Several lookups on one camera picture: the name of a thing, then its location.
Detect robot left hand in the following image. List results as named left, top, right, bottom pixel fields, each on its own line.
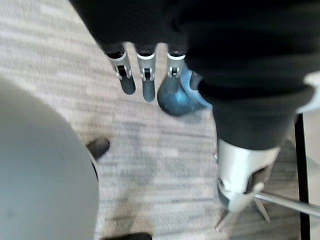
left=69, top=0, right=320, bottom=214

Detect white table with black leg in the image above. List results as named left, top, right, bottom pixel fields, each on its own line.
left=293, top=72, right=320, bottom=240

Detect robot dark foot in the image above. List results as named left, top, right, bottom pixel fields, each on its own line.
left=103, top=232, right=153, bottom=240
left=86, top=139, right=111, bottom=161

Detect silver metal stand legs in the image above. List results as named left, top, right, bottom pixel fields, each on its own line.
left=214, top=191, right=320, bottom=231

